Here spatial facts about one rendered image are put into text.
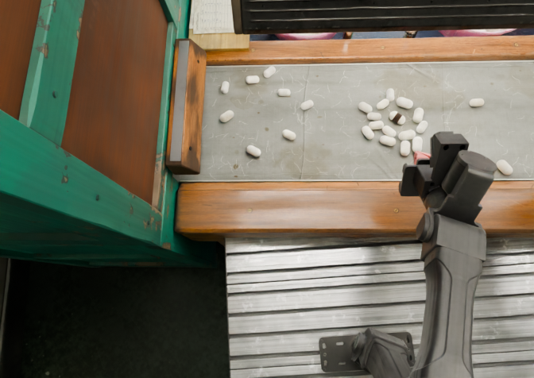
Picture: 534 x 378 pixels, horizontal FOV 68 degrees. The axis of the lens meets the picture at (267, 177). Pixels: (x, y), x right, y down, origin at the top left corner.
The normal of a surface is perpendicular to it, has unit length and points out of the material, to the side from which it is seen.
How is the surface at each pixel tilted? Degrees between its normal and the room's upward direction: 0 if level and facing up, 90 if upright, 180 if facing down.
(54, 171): 90
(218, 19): 0
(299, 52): 0
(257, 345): 0
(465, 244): 20
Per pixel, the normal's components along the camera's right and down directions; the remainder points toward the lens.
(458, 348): 0.07, -0.57
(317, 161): -0.04, -0.27
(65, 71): 1.00, 0.00
